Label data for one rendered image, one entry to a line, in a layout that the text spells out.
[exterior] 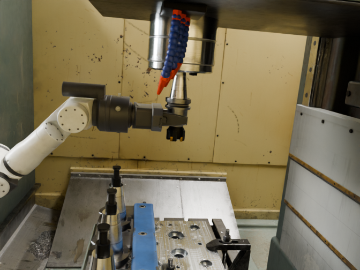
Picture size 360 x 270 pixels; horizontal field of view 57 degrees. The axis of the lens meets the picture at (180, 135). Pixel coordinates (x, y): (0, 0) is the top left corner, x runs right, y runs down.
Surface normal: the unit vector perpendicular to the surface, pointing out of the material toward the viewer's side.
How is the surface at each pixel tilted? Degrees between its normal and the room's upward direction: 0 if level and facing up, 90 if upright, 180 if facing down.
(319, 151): 90
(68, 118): 99
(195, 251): 0
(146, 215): 0
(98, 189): 24
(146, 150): 90
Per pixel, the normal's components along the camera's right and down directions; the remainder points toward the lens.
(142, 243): 0.07, -0.97
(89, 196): 0.12, -0.80
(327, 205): -0.99, -0.05
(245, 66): 0.11, 0.22
